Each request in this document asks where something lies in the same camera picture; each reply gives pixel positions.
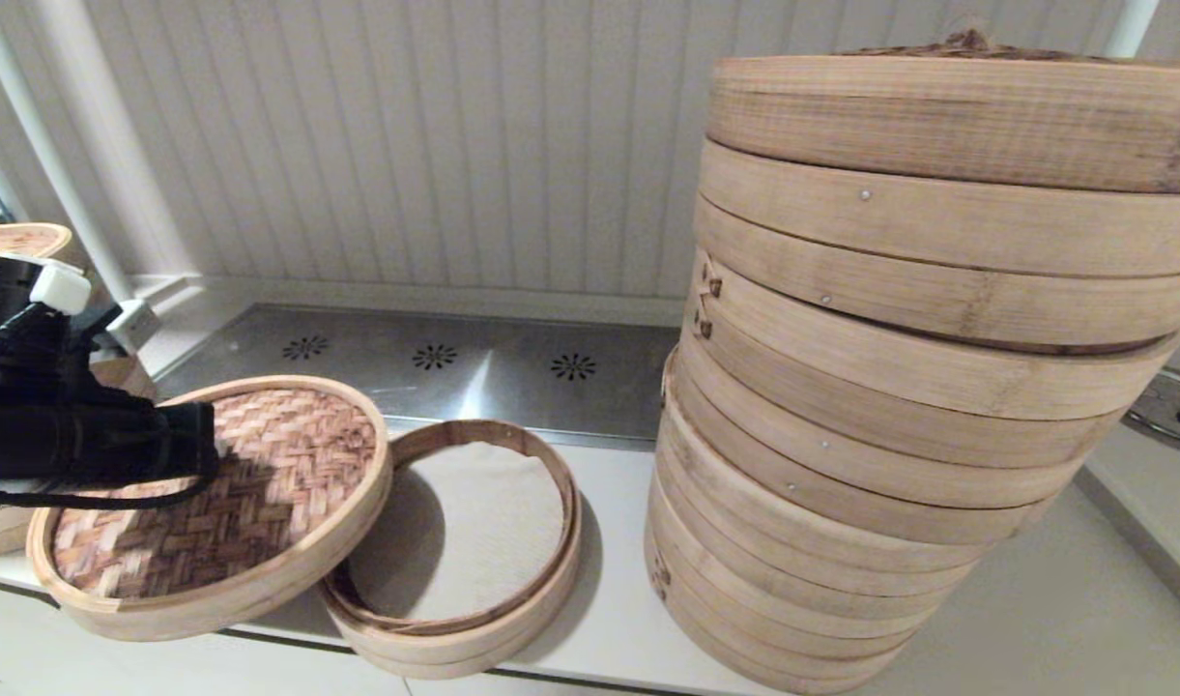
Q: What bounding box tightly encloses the small woven bamboo steamer lid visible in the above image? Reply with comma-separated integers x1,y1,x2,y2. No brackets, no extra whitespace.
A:
26,375,394,643

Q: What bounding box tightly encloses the large woven bamboo steamer lid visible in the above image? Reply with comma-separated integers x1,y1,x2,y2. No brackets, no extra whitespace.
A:
0,222,90,281
705,29,1180,194

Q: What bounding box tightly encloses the beige steamer liner cloth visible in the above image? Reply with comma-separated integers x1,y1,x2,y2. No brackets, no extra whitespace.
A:
348,442,566,623

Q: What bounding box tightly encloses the small bamboo steamer basket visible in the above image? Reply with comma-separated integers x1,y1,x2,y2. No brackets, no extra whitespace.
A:
319,418,583,680

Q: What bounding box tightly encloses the beige cabinet door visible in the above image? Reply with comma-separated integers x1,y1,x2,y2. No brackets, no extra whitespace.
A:
0,580,69,696

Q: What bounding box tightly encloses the thin white pole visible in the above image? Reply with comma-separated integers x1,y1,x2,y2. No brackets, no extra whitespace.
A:
0,0,146,310
1104,0,1161,61

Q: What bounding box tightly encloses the thick white column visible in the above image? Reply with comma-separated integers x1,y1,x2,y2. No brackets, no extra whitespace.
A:
24,0,199,281

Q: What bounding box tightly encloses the perforated stainless steel panel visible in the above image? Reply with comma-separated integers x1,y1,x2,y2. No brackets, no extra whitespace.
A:
155,304,682,452

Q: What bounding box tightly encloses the round steel basin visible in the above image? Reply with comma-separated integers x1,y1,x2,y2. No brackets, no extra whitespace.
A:
1119,365,1180,457

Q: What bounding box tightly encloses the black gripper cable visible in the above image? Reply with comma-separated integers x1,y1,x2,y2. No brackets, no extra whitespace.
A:
0,472,216,511

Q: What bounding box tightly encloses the black white wrist camera unit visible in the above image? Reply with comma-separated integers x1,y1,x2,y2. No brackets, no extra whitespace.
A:
0,253,162,357

